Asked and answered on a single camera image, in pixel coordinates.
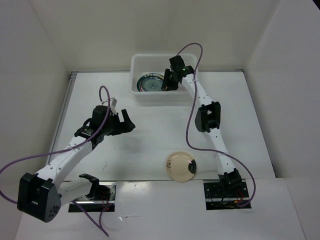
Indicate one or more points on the teal red ring plate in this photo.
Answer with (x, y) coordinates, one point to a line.
(150, 82)

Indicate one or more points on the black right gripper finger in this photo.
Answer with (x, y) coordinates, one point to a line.
(172, 85)
(167, 80)

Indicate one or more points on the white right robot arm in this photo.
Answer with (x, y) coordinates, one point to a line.
(207, 119)

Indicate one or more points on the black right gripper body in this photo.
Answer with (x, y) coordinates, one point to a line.
(172, 70)

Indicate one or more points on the blue patterned small plate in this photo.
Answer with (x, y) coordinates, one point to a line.
(152, 85)

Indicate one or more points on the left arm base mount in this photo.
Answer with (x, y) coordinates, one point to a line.
(104, 198)

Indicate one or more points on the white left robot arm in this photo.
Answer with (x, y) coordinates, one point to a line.
(43, 193)

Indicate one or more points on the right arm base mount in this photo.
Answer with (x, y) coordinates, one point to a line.
(216, 199)

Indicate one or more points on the beige plate with calligraphy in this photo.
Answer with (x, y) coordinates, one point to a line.
(181, 166)

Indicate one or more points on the white plastic bin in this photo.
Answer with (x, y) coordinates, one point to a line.
(142, 64)

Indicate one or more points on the aluminium table edge rail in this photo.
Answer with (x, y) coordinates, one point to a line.
(61, 118)

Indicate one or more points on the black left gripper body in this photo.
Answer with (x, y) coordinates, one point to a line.
(114, 127)

